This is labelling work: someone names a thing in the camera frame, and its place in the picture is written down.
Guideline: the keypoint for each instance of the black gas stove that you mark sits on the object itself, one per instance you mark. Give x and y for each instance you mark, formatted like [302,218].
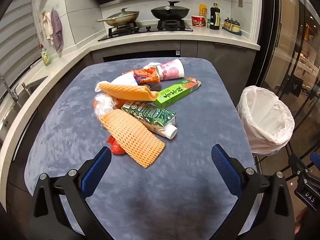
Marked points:
[147,30]

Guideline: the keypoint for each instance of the chrome kitchen faucet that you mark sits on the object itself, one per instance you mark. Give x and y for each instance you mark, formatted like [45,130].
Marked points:
[11,92]

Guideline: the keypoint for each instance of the black bag with heart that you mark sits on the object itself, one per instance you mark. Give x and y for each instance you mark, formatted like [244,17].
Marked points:
[296,86]

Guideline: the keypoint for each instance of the yellow food packet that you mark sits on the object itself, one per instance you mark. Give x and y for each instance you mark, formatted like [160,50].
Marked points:
[203,10]

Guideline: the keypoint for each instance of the black wok lid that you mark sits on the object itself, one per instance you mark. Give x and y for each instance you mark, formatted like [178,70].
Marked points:
[171,7]

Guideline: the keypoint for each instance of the dark sauce bottle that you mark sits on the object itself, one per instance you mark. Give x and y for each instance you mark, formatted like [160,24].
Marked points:
[215,17]

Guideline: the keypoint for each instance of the white paper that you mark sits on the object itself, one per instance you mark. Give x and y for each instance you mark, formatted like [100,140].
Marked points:
[125,78]

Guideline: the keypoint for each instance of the green dish soap bottle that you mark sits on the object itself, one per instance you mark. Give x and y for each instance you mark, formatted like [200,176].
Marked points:
[45,56]

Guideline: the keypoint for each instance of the beige frying pan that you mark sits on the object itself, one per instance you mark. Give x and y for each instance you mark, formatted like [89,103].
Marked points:
[125,21]

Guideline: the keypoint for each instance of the black framed glass door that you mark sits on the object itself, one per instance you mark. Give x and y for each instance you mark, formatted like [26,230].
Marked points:
[280,42]

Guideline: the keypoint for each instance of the grey wall outlet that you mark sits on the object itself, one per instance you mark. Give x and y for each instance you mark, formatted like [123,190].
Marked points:
[240,2]

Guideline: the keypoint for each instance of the green carton with white cap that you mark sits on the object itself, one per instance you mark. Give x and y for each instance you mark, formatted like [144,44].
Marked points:
[147,115]

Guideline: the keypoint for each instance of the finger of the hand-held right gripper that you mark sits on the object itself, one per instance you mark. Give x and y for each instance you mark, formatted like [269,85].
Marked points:
[298,168]
[316,158]

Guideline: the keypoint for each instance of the red instant noodle cup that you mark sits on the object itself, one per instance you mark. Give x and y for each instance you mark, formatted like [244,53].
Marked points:
[198,22]

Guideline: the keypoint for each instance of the orange plastic bag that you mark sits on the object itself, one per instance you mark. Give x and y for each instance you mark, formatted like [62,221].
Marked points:
[115,146]

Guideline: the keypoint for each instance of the pink flowered paper cup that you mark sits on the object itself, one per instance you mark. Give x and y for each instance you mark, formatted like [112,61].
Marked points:
[172,71]

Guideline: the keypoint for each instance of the large orange foam net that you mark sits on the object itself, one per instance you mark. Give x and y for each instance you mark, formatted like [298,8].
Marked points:
[135,137]

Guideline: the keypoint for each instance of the trash bin white liner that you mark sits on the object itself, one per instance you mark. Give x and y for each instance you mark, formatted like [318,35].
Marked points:
[265,130]

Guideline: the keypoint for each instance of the black built-in appliance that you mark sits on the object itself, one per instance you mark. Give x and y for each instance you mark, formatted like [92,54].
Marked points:
[140,55]

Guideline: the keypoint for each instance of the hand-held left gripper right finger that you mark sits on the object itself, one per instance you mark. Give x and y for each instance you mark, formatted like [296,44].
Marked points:
[225,167]

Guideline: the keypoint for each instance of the steel kitchen sink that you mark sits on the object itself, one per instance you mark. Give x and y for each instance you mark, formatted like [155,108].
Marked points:
[30,88]

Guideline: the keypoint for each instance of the black wok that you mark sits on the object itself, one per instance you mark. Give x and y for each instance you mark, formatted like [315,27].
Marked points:
[170,15]

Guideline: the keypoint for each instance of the clear plastic bag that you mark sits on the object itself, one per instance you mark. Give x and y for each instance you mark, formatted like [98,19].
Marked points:
[103,105]

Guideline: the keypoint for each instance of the glass pan lid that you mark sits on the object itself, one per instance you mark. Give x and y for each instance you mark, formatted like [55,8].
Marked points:
[123,13]

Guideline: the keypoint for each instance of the small green bottle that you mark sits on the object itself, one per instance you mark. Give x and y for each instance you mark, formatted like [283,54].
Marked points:
[208,23]

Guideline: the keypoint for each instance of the green lidded spice jar set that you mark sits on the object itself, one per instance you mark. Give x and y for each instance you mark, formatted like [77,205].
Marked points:
[232,26]

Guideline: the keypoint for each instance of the small orange foam net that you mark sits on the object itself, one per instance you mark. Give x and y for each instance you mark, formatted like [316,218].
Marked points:
[125,91]

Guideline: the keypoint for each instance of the orange snack wrapper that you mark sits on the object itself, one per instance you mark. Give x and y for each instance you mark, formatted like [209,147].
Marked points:
[146,76]

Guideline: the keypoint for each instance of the person's right hand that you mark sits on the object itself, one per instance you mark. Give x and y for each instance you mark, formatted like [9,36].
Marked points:
[300,220]

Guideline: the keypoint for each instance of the white window blinds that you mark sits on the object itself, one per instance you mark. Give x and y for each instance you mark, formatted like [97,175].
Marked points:
[15,42]

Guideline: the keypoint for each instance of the long green cardboard box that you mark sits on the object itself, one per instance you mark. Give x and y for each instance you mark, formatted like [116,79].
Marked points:
[175,93]

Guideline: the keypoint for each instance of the white hanging towel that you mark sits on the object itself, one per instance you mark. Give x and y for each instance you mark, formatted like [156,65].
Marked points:
[47,26]

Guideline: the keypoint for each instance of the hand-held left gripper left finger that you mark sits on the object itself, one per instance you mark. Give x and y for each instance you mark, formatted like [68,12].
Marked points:
[96,172]

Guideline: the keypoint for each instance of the purple hanging towel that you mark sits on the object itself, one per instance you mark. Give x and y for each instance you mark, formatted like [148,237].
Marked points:
[57,30]

